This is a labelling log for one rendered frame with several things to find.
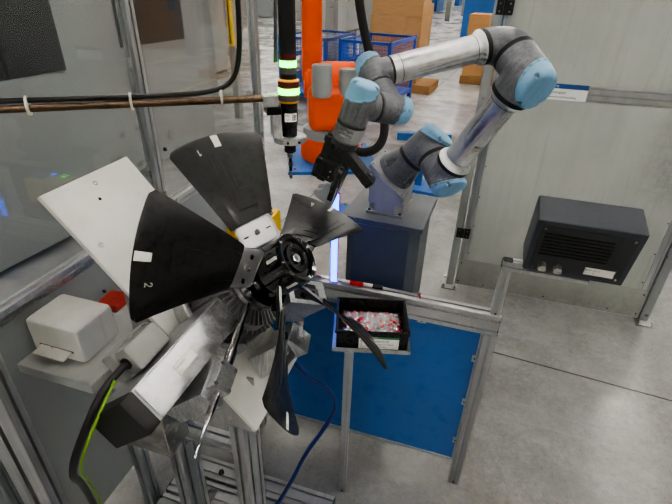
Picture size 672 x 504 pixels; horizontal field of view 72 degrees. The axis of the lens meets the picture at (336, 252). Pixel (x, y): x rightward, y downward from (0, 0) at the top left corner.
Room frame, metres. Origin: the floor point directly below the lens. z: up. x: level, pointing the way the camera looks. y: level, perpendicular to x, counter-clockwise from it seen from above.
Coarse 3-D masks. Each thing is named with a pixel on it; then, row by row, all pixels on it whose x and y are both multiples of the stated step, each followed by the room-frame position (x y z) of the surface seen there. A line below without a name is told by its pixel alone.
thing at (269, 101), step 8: (264, 96) 0.95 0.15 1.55; (272, 96) 0.95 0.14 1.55; (264, 104) 0.95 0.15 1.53; (272, 104) 0.95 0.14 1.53; (272, 112) 0.95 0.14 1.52; (280, 112) 0.95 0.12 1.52; (272, 120) 0.95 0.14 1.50; (280, 120) 0.96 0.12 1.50; (272, 128) 0.96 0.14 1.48; (280, 128) 0.96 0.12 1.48; (280, 136) 0.96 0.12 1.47; (304, 136) 0.97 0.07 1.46; (280, 144) 0.95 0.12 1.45; (288, 144) 0.94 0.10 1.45; (296, 144) 0.95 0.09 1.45
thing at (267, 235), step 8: (264, 216) 0.95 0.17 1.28; (248, 224) 0.94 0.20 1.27; (256, 224) 0.94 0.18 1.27; (264, 224) 0.94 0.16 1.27; (272, 224) 0.94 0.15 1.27; (240, 232) 0.92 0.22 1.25; (248, 232) 0.92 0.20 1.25; (264, 232) 0.93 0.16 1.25; (272, 232) 0.93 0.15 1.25; (240, 240) 0.91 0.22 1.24; (248, 240) 0.91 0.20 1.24; (256, 240) 0.91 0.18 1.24; (264, 240) 0.91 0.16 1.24; (272, 240) 0.92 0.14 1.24; (256, 248) 0.90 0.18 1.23
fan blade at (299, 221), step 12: (300, 204) 1.19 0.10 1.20; (324, 204) 1.22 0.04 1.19; (288, 216) 1.13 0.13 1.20; (300, 216) 1.13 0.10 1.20; (312, 216) 1.14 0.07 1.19; (324, 216) 1.15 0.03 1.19; (336, 216) 1.17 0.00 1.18; (288, 228) 1.07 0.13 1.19; (300, 228) 1.07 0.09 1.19; (312, 228) 1.07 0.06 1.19; (324, 228) 1.08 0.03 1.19; (336, 228) 1.11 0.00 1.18; (348, 228) 1.13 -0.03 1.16; (360, 228) 1.17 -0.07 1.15; (312, 240) 1.01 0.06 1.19; (324, 240) 1.03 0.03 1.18
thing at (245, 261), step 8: (248, 248) 0.83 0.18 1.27; (248, 256) 0.82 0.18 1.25; (256, 256) 0.84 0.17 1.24; (240, 264) 0.81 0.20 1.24; (248, 264) 0.82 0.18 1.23; (256, 264) 0.84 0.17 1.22; (240, 272) 0.81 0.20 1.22; (256, 272) 0.84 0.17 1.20; (240, 280) 0.81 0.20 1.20; (248, 280) 0.83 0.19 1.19
